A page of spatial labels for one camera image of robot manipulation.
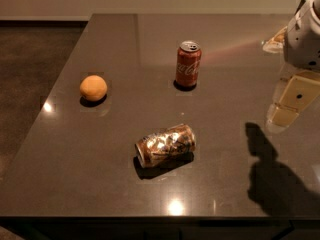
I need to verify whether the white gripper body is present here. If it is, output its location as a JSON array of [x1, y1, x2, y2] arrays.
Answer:
[[284, 0, 320, 71]]

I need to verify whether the orange fruit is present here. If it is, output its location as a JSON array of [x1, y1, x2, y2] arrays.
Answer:
[[80, 75, 108, 102]]

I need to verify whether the red cola can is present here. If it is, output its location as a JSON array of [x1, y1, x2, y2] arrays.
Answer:
[[175, 40, 202, 88]]

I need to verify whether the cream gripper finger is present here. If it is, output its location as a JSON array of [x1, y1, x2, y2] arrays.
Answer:
[[262, 27, 287, 54], [266, 70, 320, 133]]

